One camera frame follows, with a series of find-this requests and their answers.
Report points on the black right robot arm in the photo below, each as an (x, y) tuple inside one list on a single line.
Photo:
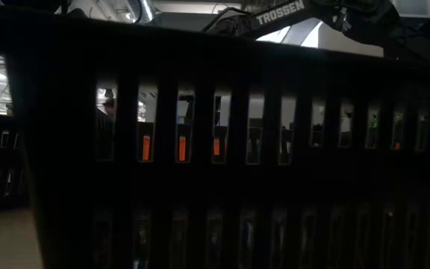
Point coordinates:
[(278, 16)]

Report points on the white cylindrical lamp shade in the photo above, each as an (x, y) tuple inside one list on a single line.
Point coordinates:
[(349, 45)]

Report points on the orange plastic basket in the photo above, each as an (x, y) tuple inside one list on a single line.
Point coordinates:
[(182, 148)]

